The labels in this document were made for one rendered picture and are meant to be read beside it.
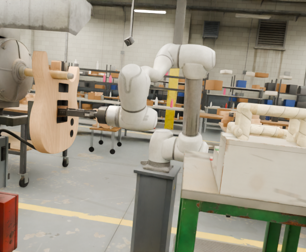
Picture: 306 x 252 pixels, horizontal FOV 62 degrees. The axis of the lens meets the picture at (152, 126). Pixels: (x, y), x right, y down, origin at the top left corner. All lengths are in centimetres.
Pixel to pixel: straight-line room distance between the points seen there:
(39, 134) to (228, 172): 69
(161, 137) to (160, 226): 59
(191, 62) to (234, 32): 1104
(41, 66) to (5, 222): 84
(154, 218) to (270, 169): 112
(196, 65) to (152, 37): 1098
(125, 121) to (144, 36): 1147
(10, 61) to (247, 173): 94
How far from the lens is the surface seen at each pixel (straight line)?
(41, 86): 107
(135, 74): 92
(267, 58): 1256
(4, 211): 151
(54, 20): 96
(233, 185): 82
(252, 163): 81
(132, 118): 101
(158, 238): 186
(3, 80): 113
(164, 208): 176
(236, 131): 80
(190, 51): 143
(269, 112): 81
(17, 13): 103
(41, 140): 106
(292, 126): 92
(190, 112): 155
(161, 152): 169
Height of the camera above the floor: 122
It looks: 7 degrees down
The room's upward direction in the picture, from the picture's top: 5 degrees clockwise
